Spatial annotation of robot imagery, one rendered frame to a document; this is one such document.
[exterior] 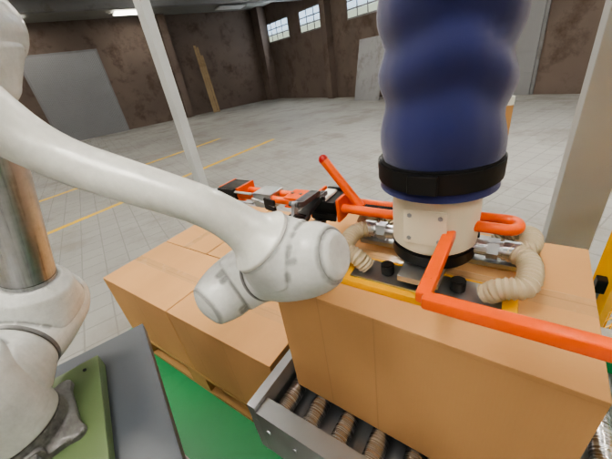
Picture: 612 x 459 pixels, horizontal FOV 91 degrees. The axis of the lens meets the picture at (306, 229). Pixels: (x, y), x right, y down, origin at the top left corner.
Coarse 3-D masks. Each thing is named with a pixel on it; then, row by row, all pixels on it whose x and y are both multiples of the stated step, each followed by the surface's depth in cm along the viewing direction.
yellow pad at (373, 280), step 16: (352, 272) 68; (368, 272) 67; (384, 272) 65; (368, 288) 65; (384, 288) 63; (400, 288) 62; (416, 288) 61; (448, 288) 59; (464, 288) 57; (416, 304) 60; (496, 304) 54; (512, 304) 54
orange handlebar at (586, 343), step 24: (288, 192) 86; (384, 216) 67; (504, 216) 58; (432, 264) 48; (432, 288) 44; (456, 312) 40; (480, 312) 39; (504, 312) 38; (528, 336) 36; (552, 336) 35; (576, 336) 34; (600, 336) 33
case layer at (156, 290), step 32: (160, 256) 175; (192, 256) 170; (128, 288) 151; (160, 288) 147; (192, 288) 144; (128, 320) 177; (160, 320) 142; (192, 320) 124; (256, 320) 119; (192, 352) 139; (224, 352) 116; (256, 352) 105; (224, 384) 136; (256, 384) 114
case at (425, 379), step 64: (384, 256) 76; (576, 256) 65; (320, 320) 69; (384, 320) 58; (448, 320) 56; (576, 320) 52; (320, 384) 84; (384, 384) 67; (448, 384) 55; (512, 384) 47; (576, 384) 42; (448, 448) 65; (512, 448) 54; (576, 448) 46
